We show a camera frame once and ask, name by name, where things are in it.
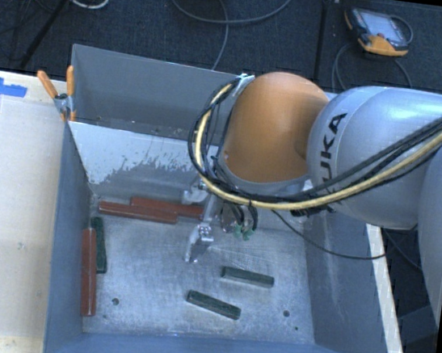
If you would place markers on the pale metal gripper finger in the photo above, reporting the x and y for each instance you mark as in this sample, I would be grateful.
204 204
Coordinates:
191 249
203 244

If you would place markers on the grey metal bin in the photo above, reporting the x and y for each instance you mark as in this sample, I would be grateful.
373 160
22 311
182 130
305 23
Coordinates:
175 271

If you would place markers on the red-brown flat block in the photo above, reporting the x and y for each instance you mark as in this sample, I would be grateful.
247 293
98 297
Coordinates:
160 205
134 211
88 275

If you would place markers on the dark green flat block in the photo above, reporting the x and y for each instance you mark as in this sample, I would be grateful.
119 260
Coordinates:
100 244
214 305
247 277

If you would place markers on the pale wood flat board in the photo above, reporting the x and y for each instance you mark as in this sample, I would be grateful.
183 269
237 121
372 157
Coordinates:
17 204

